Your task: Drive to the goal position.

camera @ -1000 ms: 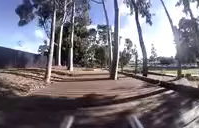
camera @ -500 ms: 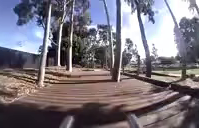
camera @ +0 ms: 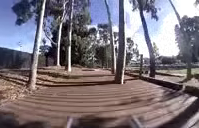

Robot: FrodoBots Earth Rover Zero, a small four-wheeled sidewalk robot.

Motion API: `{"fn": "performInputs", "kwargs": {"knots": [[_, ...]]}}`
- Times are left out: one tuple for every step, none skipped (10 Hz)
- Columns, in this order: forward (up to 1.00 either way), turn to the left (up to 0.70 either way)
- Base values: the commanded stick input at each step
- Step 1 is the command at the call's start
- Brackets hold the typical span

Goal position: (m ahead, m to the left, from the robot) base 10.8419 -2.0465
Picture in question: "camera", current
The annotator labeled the group of trees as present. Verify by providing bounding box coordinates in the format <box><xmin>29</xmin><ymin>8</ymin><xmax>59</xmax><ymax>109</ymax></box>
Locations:
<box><xmin>11</xmin><ymin>0</ymin><xmax>199</xmax><ymax>91</ymax></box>

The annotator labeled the grey paved path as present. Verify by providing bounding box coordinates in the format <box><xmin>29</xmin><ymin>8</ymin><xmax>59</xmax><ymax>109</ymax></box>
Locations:
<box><xmin>0</xmin><ymin>67</ymin><xmax>199</xmax><ymax>128</ymax></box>

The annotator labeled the robot's own part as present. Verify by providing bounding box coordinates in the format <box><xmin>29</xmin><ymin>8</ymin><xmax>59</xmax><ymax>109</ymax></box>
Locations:
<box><xmin>131</xmin><ymin>115</ymin><xmax>142</xmax><ymax>128</ymax></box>
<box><xmin>65</xmin><ymin>116</ymin><xmax>74</xmax><ymax>128</ymax></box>

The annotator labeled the dark raised path kerb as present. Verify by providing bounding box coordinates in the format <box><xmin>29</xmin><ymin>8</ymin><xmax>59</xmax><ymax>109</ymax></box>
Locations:
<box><xmin>124</xmin><ymin>71</ymin><xmax>199</xmax><ymax>101</ymax></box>

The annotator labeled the pale dirt ground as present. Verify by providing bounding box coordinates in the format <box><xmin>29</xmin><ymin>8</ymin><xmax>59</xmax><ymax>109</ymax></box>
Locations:
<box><xmin>153</xmin><ymin>72</ymin><xmax>199</xmax><ymax>92</ymax></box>

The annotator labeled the leaf-strewn bare dirt ground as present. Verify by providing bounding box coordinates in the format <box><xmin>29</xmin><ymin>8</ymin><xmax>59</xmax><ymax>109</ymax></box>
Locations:
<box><xmin>0</xmin><ymin>67</ymin><xmax>88</xmax><ymax>113</ymax></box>

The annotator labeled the wooden post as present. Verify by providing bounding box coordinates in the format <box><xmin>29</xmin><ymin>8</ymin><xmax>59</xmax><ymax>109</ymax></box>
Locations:
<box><xmin>138</xmin><ymin>54</ymin><xmax>144</xmax><ymax>78</ymax></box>

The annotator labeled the dark long wall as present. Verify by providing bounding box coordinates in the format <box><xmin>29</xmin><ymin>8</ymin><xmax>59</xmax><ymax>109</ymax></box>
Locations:
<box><xmin>0</xmin><ymin>43</ymin><xmax>49</xmax><ymax>70</ymax></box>

